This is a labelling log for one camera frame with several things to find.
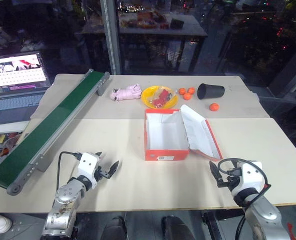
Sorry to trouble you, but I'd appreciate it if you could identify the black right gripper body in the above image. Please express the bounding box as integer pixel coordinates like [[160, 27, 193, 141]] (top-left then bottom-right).
[[216, 167, 242, 193]]

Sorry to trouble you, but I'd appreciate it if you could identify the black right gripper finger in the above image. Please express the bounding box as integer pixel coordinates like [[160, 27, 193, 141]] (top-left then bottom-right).
[[209, 160, 223, 185]]

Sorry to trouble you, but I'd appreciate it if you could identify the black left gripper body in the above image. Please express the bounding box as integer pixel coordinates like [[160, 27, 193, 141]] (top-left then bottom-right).
[[94, 165, 111, 185]]

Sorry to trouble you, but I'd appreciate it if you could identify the green conveyor belt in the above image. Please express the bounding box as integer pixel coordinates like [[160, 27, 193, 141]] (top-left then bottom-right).
[[0, 68, 111, 196]]

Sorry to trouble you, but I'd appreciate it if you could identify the orange shoe box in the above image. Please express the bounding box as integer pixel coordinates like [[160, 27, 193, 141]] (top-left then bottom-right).
[[144, 104, 224, 162]]

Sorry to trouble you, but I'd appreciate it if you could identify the black box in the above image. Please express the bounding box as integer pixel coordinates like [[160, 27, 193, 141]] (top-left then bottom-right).
[[170, 18, 184, 29]]

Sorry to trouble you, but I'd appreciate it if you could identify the pink plush toy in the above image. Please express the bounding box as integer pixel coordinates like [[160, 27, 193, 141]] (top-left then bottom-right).
[[110, 83, 142, 102]]

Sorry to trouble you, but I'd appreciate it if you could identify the yellow plate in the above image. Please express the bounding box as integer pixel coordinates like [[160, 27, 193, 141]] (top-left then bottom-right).
[[141, 85, 179, 110]]

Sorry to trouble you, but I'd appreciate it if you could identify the black cup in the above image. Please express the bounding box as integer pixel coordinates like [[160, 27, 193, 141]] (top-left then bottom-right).
[[197, 82, 225, 101]]

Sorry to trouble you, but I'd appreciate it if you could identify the red wrapped snack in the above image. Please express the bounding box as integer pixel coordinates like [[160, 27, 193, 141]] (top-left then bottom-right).
[[150, 88, 175, 109]]

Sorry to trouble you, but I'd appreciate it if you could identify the colourful clutter pile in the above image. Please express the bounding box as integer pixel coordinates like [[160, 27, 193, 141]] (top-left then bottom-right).
[[0, 131, 26, 161]]

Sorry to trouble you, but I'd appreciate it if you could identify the open laptop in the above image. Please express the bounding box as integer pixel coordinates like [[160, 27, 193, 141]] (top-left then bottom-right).
[[0, 50, 51, 127]]

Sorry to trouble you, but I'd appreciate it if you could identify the grey metal window pillar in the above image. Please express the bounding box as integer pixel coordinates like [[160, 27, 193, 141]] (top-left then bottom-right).
[[100, 0, 121, 76]]

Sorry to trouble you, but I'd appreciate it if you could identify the pile of food items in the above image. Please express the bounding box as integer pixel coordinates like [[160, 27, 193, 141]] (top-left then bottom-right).
[[119, 11, 170, 30]]

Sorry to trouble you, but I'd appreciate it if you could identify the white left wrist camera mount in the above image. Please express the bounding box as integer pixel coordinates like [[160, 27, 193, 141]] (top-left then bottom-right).
[[77, 152, 101, 187]]

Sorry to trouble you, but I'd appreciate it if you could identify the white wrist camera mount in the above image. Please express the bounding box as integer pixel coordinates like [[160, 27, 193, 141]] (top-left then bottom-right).
[[230, 160, 266, 197], [77, 152, 101, 187]]

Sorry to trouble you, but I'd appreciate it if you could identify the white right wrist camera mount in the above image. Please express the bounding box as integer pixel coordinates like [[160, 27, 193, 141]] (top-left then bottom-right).
[[230, 160, 266, 197]]

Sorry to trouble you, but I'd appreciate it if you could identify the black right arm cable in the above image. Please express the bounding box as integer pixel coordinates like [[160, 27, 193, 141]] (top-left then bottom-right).
[[217, 157, 272, 240]]

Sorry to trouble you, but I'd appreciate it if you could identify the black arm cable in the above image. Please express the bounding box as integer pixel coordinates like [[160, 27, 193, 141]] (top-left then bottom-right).
[[56, 150, 82, 191], [217, 157, 272, 240]]

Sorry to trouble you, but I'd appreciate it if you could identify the black table bracket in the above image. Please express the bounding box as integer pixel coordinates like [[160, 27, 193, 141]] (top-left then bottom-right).
[[202, 210, 240, 240]]

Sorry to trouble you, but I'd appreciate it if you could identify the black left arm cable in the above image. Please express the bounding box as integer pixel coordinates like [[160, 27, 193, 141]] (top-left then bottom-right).
[[56, 150, 82, 191]]

